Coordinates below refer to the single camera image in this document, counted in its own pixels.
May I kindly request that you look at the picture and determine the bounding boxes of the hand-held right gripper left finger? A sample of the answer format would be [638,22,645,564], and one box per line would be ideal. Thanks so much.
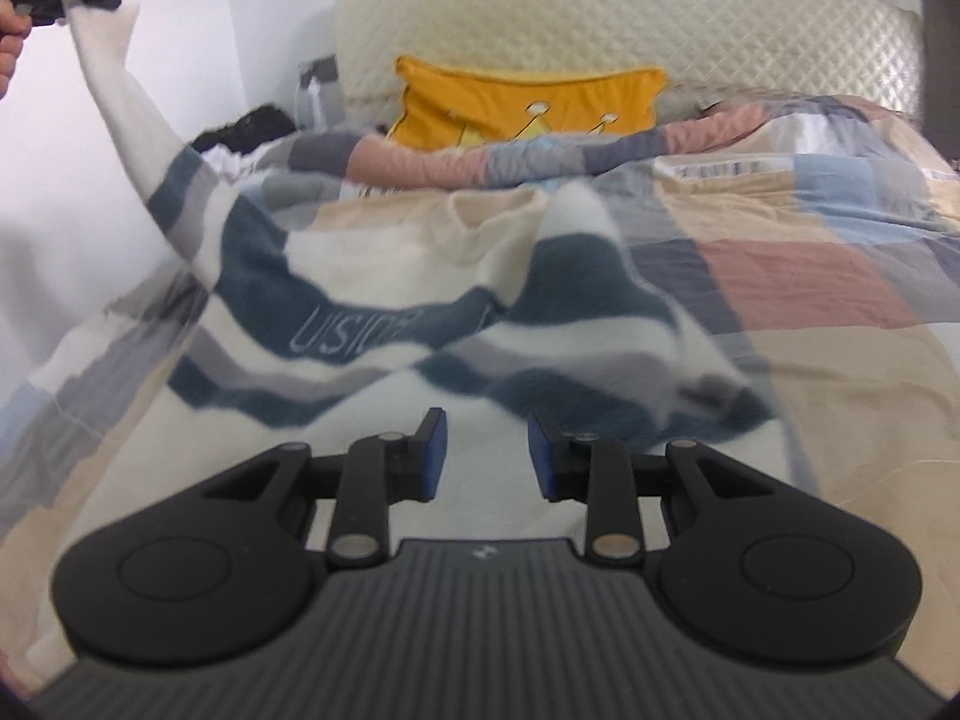
[201,407,449,569]

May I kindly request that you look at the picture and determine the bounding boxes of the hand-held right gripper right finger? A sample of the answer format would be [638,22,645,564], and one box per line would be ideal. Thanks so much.
[527,411,767,565]

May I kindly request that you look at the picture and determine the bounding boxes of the striped fleece blanket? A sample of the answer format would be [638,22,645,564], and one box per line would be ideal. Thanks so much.
[64,0,781,458]

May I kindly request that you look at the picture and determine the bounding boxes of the black clothes pile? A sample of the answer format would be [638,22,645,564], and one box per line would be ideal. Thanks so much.
[191,106,297,155]

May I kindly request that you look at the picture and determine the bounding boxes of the person's left hand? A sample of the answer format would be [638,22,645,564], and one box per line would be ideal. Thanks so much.
[0,0,35,102]

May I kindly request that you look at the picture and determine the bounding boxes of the grey and white object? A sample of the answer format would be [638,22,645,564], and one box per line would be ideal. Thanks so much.
[296,55,340,130]

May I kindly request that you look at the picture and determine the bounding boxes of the patchwork quilt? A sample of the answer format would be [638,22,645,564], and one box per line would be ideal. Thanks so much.
[0,94,960,691]

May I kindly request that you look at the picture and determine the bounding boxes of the yellow crown print pillow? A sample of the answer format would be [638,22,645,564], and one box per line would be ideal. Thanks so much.
[386,55,668,151]

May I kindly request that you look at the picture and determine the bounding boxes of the cream quilted headboard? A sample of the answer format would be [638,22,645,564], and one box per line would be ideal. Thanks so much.
[332,0,923,136]

